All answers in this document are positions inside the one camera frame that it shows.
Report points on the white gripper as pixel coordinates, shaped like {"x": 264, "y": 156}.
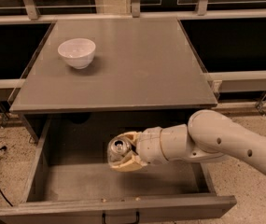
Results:
{"x": 149, "y": 145}

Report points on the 7up soda can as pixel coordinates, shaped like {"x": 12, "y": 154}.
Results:
{"x": 119, "y": 150}

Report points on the black drawer handle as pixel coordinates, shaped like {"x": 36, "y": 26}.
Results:
{"x": 120, "y": 218}

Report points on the open grey top drawer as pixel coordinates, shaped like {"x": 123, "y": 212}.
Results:
{"x": 70, "y": 181}

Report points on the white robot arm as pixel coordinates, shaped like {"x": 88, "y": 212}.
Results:
{"x": 207, "y": 137}

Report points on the white ceramic bowl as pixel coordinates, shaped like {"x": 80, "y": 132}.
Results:
{"x": 77, "y": 52}

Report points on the grey cabinet with top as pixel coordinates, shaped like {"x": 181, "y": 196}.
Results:
{"x": 139, "y": 64}

